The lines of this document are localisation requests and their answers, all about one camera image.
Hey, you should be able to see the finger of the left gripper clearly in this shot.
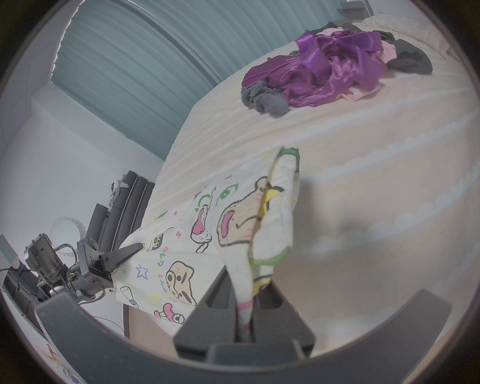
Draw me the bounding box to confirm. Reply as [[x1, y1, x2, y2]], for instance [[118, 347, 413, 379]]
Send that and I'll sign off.
[[100, 242, 145, 273]]

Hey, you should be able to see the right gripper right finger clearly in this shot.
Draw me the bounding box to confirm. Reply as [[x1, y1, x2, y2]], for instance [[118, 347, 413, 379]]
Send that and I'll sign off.
[[250, 279, 316, 359]]

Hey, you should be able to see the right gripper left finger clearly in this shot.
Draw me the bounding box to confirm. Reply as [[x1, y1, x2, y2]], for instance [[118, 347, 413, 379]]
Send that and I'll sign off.
[[172, 267, 241, 361]]

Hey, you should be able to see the white printed pyjama top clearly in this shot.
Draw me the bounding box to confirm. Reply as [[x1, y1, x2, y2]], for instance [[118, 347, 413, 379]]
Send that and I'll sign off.
[[113, 146, 301, 344]]

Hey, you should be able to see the pile of clothes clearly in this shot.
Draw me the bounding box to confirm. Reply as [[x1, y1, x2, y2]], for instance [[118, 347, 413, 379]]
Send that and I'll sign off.
[[109, 174, 131, 206]]

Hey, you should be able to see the bed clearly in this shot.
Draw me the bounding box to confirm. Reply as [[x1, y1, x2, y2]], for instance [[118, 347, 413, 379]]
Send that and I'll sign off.
[[123, 11, 478, 358]]

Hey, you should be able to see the black chest of drawers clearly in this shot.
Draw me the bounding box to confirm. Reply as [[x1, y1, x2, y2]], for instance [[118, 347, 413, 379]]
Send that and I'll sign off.
[[85, 170, 156, 260]]

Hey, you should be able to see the blue-green curtain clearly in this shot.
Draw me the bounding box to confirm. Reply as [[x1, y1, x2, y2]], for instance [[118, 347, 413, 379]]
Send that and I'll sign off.
[[50, 0, 223, 162], [142, 0, 347, 82]]

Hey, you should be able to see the purple satin garment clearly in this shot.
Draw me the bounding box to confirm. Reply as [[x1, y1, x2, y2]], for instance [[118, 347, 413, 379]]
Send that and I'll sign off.
[[242, 30, 388, 109]]

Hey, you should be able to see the pink garment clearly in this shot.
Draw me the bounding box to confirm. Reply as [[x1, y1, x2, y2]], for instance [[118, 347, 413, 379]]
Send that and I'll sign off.
[[318, 27, 399, 103]]

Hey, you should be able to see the dark grey garment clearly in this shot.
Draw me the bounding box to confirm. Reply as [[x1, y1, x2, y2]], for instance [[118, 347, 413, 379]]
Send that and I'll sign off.
[[307, 22, 434, 75]]

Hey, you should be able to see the cream striped pillow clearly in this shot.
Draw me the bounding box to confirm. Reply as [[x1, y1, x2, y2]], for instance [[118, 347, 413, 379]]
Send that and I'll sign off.
[[352, 11, 451, 54]]

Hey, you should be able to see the grey bedside table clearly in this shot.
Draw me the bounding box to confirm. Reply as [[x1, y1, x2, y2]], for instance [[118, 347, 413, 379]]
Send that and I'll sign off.
[[337, 0, 371, 20]]

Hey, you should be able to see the black cable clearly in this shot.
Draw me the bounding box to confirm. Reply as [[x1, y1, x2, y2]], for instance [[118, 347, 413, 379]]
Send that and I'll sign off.
[[91, 316, 125, 336]]

